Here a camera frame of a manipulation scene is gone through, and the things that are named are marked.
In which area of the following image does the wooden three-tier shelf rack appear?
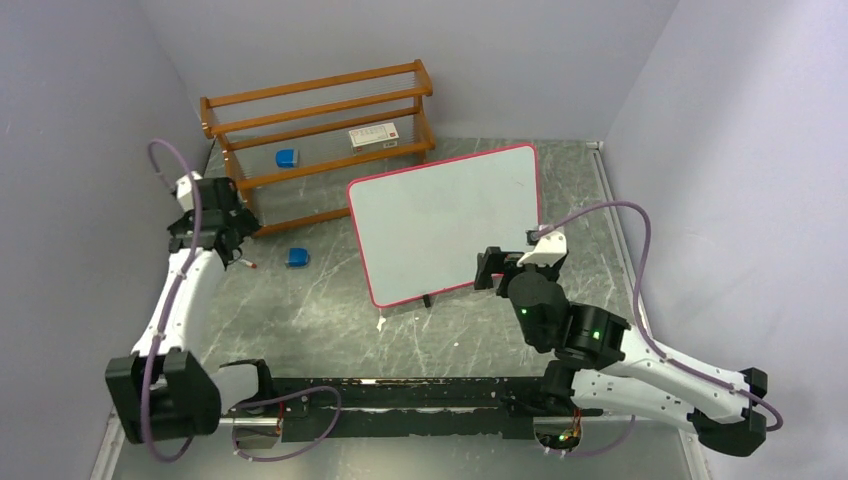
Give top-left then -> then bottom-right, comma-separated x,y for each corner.
199,59 -> 436,236

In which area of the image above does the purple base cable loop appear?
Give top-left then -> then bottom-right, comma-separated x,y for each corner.
231,386 -> 343,464

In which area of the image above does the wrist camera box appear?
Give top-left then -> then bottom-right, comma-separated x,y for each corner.
173,171 -> 203,212
516,227 -> 568,267

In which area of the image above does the blue eraser on table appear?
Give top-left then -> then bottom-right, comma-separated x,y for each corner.
285,247 -> 311,268

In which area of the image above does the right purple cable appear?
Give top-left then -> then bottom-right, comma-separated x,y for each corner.
529,200 -> 786,433

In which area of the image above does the white red marker box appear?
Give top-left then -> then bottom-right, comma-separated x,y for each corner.
348,122 -> 400,155

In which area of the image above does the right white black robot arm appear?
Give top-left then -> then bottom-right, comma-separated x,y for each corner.
473,247 -> 768,457

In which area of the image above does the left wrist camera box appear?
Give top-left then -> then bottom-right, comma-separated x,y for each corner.
173,171 -> 203,212

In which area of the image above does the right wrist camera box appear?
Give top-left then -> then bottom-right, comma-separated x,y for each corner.
516,227 -> 568,267

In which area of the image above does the blue eraser on shelf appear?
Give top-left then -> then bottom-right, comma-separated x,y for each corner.
274,148 -> 299,169

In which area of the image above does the pink-framed whiteboard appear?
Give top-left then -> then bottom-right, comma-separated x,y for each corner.
347,143 -> 541,308

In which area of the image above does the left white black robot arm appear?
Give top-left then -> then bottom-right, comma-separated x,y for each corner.
105,173 -> 277,444

